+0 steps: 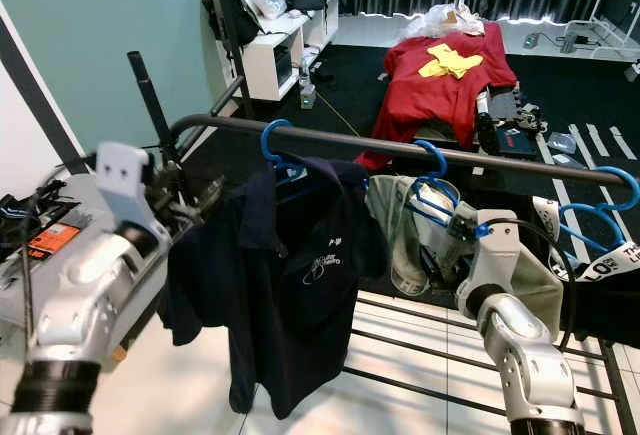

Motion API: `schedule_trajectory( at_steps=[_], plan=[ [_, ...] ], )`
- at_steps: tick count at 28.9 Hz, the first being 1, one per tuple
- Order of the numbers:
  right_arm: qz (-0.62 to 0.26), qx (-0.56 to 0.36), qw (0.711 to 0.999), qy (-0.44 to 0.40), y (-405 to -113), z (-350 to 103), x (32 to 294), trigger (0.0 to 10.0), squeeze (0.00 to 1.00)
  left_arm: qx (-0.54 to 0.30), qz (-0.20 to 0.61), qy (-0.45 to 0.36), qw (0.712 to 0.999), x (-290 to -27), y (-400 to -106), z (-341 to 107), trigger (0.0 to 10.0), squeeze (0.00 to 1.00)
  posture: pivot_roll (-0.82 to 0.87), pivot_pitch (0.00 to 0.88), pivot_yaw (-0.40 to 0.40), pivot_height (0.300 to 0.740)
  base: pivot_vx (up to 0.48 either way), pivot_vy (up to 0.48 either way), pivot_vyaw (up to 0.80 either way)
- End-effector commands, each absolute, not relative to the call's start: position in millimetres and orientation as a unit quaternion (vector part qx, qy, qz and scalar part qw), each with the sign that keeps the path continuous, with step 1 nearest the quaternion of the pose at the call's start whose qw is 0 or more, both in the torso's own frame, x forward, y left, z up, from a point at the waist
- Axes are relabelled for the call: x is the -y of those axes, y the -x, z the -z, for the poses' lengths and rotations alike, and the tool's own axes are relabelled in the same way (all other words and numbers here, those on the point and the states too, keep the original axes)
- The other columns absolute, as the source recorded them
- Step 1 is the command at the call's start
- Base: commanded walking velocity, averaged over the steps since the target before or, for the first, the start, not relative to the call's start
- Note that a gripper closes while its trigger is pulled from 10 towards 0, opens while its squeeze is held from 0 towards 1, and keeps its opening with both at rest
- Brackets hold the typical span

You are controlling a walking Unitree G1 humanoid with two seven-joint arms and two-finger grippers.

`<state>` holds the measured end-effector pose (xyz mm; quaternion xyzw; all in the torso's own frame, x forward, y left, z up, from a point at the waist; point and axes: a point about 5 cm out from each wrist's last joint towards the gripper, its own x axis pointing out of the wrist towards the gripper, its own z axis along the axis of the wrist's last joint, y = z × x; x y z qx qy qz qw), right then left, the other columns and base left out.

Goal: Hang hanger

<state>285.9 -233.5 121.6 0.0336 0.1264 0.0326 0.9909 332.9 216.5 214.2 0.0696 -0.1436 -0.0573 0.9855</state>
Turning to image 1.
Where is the blue plastic hanger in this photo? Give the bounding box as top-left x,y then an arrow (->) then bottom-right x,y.
405,138 -> 471,241
258,118 -> 326,186
555,165 -> 640,256

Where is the pale khaki garment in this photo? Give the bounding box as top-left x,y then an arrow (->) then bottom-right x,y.
365,173 -> 476,298

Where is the black garment with white band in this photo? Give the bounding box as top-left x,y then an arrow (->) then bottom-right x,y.
532,195 -> 640,291

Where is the black equipment pile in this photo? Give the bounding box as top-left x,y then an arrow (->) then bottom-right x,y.
475,85 -> 551,161

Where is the navy polo shirt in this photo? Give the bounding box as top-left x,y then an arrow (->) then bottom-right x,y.
160,155 -> 391,421

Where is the red flag with yellow star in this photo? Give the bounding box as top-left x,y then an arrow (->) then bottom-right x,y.
355,20 -> 521,171

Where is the black metal clothes rack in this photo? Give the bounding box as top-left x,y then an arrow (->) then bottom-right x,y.
128,50 -> 640,435

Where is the black device with orange label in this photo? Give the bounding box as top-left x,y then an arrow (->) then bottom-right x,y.
0,190 -> 106,266

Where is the white shelf unit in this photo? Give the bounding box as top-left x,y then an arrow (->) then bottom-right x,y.
230,0 -> 341,104

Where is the black stand pole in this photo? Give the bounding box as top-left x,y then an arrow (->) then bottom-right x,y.
208,0 -> 256,121

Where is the white plastic bag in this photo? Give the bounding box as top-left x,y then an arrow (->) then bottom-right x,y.
400,2 -> 486,41

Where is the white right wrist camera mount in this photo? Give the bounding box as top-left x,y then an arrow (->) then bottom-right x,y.
455,210 -> 566,341

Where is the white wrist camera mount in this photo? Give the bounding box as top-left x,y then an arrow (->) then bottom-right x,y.
455,210 -> 566,341
95,141 -> 173,246

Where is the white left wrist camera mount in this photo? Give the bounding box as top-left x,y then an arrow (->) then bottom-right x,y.
95,141 -> 173,246

